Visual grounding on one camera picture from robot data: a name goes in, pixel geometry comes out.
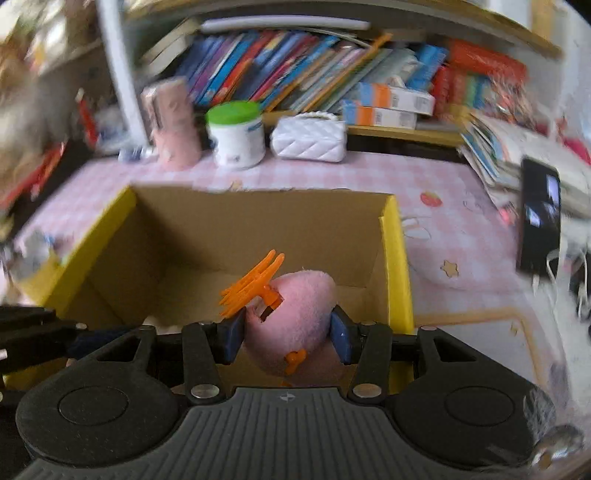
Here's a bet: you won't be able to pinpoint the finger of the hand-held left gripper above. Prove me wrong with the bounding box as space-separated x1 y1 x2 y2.
0 322 139 376
0 305 58 326

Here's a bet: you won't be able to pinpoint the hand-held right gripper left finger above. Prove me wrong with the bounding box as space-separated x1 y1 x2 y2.
98 308 247 400

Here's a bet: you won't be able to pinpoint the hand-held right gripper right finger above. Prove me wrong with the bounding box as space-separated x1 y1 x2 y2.
330 307 481 401

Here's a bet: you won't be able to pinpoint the pink plush toy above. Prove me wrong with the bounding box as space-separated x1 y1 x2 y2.
219 250 349 387

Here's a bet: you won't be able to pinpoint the yellow cardboard box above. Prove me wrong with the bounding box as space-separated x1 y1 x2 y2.
4 185 415 393

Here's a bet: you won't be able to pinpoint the pink checkered tablecloth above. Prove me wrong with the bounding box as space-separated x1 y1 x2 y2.
14 150 571 400

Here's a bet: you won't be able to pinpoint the red foil packets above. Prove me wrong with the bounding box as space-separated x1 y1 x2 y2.
0 141 68 210

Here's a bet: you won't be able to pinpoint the dark blue spray bottle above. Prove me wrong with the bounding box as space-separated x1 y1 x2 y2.
117 145 155 162

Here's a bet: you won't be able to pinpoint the white quilted purse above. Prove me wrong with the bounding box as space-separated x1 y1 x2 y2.
270 111 348 163

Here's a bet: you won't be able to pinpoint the white jar with green lid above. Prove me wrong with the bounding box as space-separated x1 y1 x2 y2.
205 100 267 169

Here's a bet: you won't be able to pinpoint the red figure pen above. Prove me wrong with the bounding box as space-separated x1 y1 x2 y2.
75 90 101 149

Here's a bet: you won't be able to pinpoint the orange and white carton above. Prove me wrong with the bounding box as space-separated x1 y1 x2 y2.
342 99 419 130
355 83 435 116

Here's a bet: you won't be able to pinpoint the pink humidifier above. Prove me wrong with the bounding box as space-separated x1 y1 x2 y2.
141 76 202 171

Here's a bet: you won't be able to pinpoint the black smartphone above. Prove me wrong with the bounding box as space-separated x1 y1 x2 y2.
516 157 563 278

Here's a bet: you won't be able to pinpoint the stack of magazines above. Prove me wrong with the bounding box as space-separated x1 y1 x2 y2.
457 111 591 222

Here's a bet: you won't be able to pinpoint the white bookshelf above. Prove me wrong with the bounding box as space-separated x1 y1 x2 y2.
95 0 566 148

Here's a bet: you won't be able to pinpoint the row of colourful books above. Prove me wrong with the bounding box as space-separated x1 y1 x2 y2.
178 30 444 114

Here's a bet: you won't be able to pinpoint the thick books lying flat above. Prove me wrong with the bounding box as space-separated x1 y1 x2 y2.
139 18 201 75

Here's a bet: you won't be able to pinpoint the stack of red boxes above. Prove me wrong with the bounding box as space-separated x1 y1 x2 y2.
441 39 529 123

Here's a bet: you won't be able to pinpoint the flat white tablet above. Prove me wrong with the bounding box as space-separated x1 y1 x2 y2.
201 17 372 34

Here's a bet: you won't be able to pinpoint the white cable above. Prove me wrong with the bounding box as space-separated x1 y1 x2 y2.
531 235 591 321

